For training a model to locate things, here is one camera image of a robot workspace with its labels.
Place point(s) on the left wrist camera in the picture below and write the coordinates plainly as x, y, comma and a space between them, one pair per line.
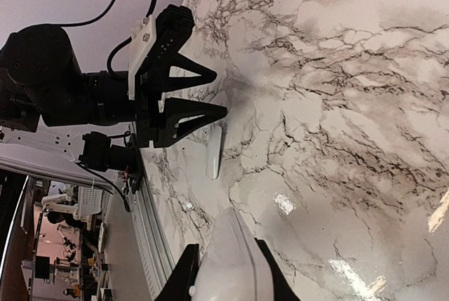
154, 39

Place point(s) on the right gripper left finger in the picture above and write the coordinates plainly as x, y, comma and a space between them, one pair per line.
182, 277

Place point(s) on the front aluminium rail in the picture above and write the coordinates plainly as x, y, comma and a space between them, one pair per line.
136, 250

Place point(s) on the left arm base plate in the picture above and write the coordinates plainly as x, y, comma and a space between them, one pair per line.
134, 171

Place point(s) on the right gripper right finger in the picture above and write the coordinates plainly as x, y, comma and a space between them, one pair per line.
281, 288

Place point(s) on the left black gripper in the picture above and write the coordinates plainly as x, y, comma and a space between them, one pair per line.
180, 117

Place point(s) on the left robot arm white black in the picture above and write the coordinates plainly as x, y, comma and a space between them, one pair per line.
41, 82

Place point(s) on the white battery cover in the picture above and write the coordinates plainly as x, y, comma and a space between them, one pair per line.
213, 152

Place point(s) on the white remote control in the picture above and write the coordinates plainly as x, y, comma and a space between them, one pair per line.
233, 266

